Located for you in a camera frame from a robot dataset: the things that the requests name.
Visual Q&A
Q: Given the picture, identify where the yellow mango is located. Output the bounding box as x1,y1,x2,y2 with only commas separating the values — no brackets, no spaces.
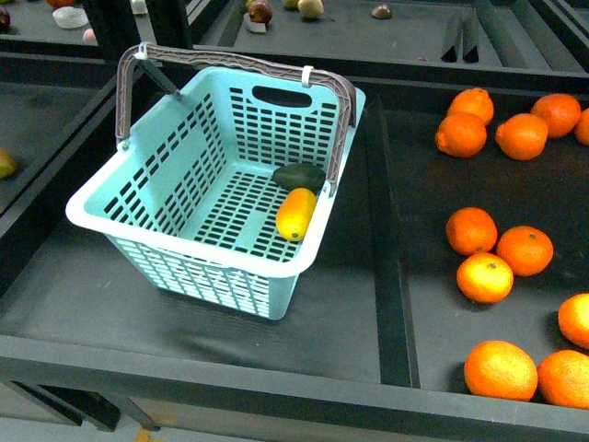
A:
275,188,317,242

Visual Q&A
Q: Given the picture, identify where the dark green avocado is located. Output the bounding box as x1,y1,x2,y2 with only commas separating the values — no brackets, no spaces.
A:
271,163,326,193

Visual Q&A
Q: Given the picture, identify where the light blue plastic basket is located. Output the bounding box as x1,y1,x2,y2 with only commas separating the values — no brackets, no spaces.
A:
66,67,340,320

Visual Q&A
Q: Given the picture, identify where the brown basket handle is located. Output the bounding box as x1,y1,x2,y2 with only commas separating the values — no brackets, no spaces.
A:
115,42,357,197

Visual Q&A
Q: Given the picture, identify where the white zip tie right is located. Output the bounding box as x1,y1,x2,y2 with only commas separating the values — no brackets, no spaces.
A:
301,65,314,88

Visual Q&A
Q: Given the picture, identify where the white zip tie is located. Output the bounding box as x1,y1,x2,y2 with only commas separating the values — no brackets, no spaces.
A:
133,41,148,61
301,65,314,88

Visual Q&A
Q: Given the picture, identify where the orange middle left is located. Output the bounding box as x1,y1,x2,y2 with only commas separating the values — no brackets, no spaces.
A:
445,207,498,256

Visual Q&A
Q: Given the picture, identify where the orange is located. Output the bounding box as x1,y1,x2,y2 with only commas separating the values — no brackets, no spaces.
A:
456,252,514,304
446,87,494,126
494,113,549,161
434,112,487,158
463,341,538,401
445,207,498,256
537,350,588,410
496,226,554,276
530,93,582,139

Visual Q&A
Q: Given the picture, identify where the orange middle front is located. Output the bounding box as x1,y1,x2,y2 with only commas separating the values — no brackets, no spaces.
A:
456,252,514,304

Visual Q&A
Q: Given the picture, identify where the red apple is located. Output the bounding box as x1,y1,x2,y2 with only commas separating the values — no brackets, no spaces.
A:
246,0,273,25

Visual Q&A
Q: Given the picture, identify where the orange top left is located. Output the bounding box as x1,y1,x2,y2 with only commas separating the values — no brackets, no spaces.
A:
446,87,494,126

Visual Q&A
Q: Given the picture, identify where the white zip tie left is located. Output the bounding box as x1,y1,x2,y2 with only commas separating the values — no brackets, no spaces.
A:
133,41,148,61

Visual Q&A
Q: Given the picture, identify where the orange middle right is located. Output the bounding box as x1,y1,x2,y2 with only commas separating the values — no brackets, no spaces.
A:
496,226,554,276

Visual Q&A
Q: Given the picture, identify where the orange top middle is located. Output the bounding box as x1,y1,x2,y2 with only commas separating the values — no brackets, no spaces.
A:
494,113,549,161

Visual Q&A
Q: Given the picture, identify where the orange bottom left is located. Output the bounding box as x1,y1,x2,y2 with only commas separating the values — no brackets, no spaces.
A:
463,341,538,401

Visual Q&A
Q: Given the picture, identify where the orange top right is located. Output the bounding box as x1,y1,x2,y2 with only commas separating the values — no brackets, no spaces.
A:
530,93,582,139

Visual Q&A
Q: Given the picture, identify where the orange right edge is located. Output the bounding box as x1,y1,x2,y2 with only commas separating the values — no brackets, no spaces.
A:
558,293,589,349

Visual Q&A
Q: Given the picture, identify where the orange bottom right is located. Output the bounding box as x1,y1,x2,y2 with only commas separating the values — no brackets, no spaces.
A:
537,350,588,410

